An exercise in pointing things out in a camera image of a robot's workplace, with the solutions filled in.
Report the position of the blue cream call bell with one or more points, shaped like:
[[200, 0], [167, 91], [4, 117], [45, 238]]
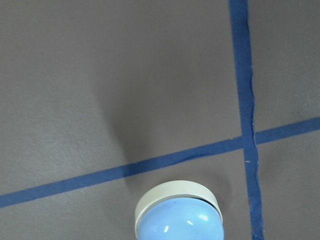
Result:
[[178, 210]]

